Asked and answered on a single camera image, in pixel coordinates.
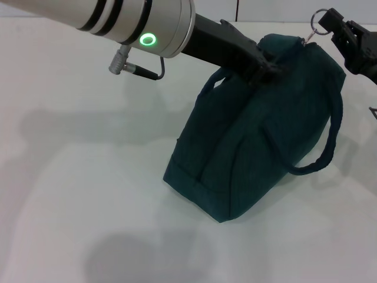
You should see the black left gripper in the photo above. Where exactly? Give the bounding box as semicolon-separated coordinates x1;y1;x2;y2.
179;13;290;88

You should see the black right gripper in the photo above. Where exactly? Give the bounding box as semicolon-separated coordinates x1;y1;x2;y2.
319;8;377;77

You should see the dark teal insulated lunch bag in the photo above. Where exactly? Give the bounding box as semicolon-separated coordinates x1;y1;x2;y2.
162;7;346;224

